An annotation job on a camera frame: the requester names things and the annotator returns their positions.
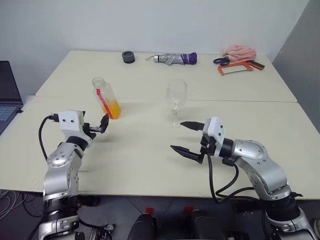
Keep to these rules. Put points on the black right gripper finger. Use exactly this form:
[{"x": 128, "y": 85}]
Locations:
[
  {"x": 193, "y": 125},
  {"x": 186, "y": 152}
]

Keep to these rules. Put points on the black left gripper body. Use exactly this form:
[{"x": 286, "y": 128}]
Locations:
[{"x": 90, "y": 129}]

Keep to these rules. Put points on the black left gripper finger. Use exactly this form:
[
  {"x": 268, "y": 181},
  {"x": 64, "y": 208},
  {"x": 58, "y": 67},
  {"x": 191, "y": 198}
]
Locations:
[
  {"x": 105, "y": 119},
  {"x": 103, "y": 129}
]

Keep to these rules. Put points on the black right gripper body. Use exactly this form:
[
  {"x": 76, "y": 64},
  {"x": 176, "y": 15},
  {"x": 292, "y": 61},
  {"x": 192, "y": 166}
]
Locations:
[{"x": 207, "y": 146}]

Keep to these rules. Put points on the bottle with orange juice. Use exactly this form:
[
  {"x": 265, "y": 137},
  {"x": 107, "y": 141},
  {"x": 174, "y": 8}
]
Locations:
[{"x": 107, "y": 97}]

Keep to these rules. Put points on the clear wine glass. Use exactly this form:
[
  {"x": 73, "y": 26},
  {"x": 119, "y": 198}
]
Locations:
[{"x": 176, "y": 92}]

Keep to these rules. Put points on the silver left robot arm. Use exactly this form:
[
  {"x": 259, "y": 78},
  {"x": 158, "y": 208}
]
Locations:
[{"x": 60, "y": 170}]

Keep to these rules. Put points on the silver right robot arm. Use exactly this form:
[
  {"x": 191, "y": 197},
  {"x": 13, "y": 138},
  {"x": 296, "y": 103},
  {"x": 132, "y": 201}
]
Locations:
[{"x": 262, "y": 170}]

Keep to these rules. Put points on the small red tab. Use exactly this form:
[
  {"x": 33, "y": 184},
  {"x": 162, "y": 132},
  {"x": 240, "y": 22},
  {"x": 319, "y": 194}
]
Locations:
[
  {"x": 149, "y": 211},
  {"x": 188, "y": 210}
]

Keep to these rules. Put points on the orange black hacksaw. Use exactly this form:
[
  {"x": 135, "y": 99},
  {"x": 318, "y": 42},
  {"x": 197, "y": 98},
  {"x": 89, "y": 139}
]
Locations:
[{"x": 221, "y": 71}]

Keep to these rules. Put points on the black tape roll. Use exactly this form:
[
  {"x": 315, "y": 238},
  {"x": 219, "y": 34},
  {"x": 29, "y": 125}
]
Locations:
[{"x": 128, "y": 57}]

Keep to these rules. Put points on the folded silver purple umbrella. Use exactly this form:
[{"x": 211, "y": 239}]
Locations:
[{"x": 172, "y": 58}]

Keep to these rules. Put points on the black rounded shape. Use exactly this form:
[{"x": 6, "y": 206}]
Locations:
[
  {"x": 207, "y": 225},
  {"x": 142, "y": 227}
]

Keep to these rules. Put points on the pink fluffy towel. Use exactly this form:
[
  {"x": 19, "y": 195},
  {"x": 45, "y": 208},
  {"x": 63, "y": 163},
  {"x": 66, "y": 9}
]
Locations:
[{"x": 240, "y": 52}]

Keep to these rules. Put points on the dark laptop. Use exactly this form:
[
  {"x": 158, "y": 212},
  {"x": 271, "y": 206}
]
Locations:
[{"x": 8, "y": 95}]

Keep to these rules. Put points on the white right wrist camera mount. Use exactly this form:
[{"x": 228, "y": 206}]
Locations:
[{"x": 216, "y": 128}]

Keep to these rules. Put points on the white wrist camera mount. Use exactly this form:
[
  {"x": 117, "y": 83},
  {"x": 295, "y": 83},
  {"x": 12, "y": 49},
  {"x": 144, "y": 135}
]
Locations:
[
  {"x": 70, "y": 120},
  {"x": 216, "y": 128}
]

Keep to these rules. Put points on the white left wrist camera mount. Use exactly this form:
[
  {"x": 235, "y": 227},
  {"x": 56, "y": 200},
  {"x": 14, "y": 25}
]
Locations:
[{"x": 70, "y": 120}]

